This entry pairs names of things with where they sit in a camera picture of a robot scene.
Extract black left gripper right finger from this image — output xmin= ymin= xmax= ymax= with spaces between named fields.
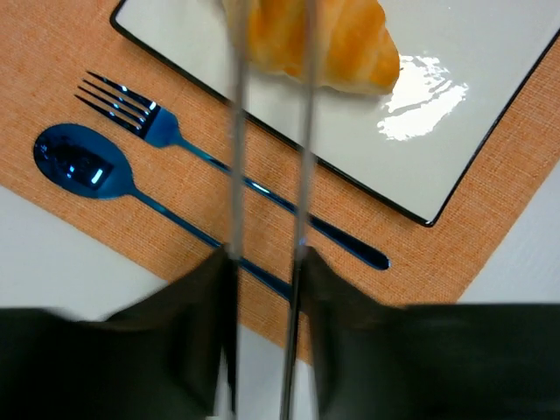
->
xmin=300 ymin=248 xmax=559 ymax=419

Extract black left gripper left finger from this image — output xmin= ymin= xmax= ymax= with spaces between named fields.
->
xmin=1 ymin=248 xmax=238 ymax=419

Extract orange placemat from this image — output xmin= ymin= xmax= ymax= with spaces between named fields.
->
xmin=0 ymin=0 xmax=560 ymax=364

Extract blue spoon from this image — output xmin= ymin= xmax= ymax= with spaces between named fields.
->
xmin=32 ymin=122 xmax=293 ymax=303

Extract white square plate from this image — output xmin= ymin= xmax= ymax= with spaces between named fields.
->
xmin=110 ymin=0 xmax=559 ymax=226

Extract long croissant bread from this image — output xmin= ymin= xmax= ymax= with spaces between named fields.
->
xmin=246 ymin=0 xmax=400 ymax=95

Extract blue fork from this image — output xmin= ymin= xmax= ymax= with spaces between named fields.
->
xmin=77 ymin=71 xmax=390 ymax=270

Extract metal tongs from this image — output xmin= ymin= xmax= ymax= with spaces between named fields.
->
xmin=229 ymin=1 xmax=319 ymax=420

